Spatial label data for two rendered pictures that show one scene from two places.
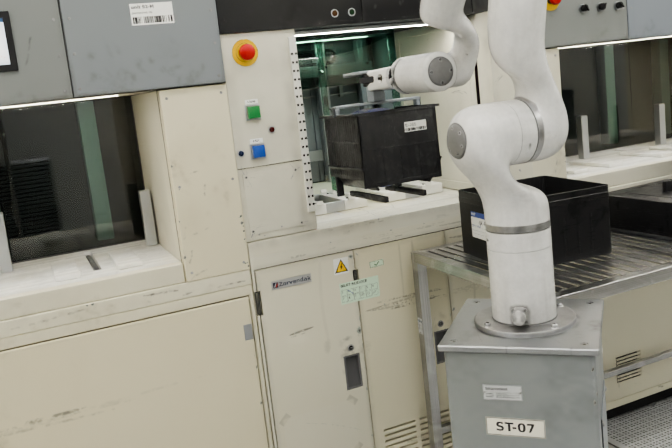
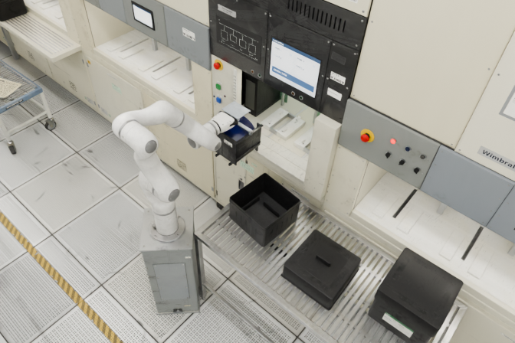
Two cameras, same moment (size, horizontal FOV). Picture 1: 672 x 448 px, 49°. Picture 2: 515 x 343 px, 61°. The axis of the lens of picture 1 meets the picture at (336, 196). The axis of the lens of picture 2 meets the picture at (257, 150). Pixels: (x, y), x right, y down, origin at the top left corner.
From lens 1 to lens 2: 2.59 m
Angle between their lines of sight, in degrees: 64
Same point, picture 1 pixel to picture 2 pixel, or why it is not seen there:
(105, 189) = not seen: hidden behind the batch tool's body
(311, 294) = not seen: hidden behind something
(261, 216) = not seen: hidden behind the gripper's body
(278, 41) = (231, 68)
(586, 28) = (388, 164)
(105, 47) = (175, 37)
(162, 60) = (191, 51)
